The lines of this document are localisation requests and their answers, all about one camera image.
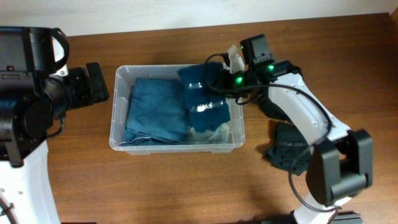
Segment teal blue taped sweater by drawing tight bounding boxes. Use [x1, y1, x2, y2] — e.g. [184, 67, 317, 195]
[177, 62, 231, 133]

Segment black taped garment roll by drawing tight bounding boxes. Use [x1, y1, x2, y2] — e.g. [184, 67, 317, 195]
[259, 94, 292, 123]

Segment light washed jeans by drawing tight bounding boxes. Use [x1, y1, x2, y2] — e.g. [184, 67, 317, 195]
[187, 123, 229, 144]

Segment clear plastic storage bin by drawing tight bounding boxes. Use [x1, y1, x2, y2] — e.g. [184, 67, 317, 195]
[109, 65, 245, 155]

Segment dark blue jeans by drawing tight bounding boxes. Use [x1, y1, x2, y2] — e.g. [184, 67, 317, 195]
[119, 78, 189, 147]

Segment small black taped garment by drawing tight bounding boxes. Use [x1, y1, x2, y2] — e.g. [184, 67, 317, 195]
[264, 122, 308, 171]

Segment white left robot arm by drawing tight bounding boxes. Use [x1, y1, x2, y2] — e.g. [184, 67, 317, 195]
[1, 26, 109, 223]

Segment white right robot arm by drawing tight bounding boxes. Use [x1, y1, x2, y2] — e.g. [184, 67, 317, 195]
[208, 34, 373, 223]

